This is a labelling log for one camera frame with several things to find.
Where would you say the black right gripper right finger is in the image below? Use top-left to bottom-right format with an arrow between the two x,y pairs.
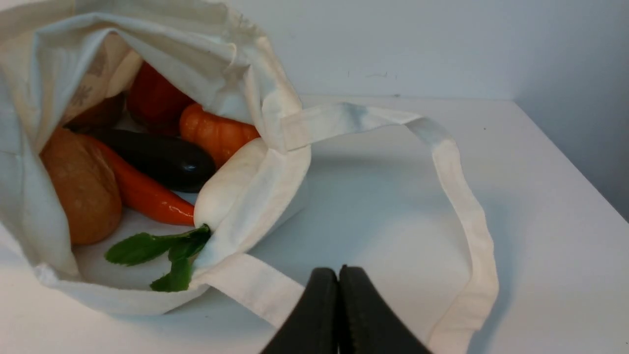
338,265 -> 431,354

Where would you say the white radish with leaves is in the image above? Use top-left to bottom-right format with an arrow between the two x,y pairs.
104,138 -> 268,292

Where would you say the red chili pepper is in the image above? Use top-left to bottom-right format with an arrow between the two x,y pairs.
79,134 -> 195,226

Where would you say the brown potato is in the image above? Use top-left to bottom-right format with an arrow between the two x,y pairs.
40,128 -> 123,245

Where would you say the dark eggplant in bag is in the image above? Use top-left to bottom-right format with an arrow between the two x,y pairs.
90,128 -> 218,193

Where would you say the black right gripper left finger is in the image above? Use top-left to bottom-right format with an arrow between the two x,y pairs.
261,267 -> 339,354

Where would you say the white cloth tote bag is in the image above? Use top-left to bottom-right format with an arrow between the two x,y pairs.
1,0 -> 498,354

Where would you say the red tomato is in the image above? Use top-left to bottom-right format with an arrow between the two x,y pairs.
126,62 -> 194,136

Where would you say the small orange pumpkin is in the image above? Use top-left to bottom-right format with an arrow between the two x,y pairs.
179,103 -> 260,169

